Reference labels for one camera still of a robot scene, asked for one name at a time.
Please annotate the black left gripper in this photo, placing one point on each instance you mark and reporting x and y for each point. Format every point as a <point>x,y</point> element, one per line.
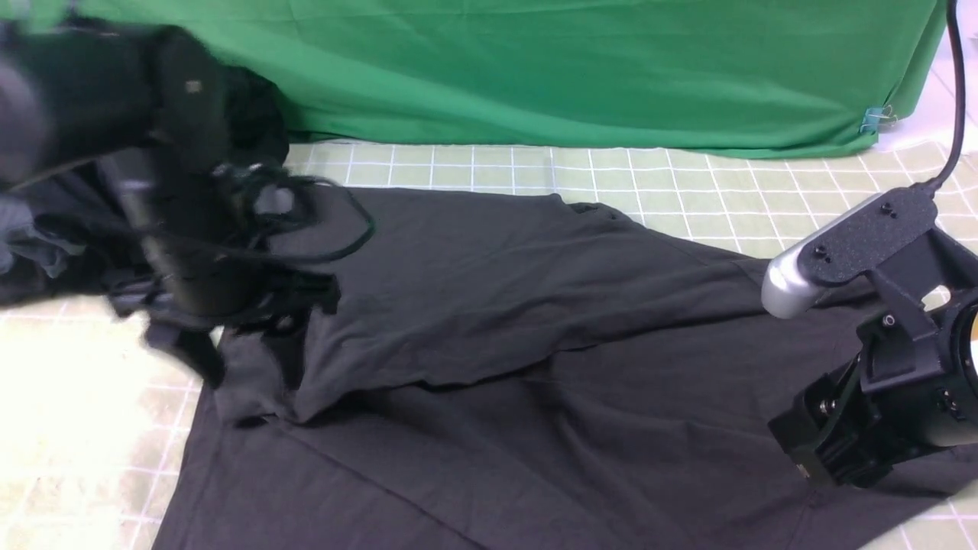
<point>183,309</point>

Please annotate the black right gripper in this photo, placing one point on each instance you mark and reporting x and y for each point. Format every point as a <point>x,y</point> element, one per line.
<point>911,390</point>

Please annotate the gray long-sleeve top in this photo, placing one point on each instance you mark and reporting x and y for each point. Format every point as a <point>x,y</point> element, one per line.
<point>525,373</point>

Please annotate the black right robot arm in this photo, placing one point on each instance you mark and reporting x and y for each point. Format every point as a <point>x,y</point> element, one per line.
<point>910,391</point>

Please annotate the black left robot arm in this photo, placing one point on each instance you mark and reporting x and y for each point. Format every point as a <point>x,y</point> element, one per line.
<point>145,102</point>

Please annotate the pile of dark clothes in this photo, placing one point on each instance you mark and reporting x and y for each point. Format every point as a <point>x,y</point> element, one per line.
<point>45,254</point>

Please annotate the teal binder clip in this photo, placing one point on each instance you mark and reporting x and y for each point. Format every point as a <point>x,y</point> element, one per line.
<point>877,119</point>

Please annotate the green backdrop cloth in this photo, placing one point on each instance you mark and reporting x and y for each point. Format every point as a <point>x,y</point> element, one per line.
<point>748,79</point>

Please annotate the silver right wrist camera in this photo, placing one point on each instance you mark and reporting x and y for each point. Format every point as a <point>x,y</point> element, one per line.
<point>853,244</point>

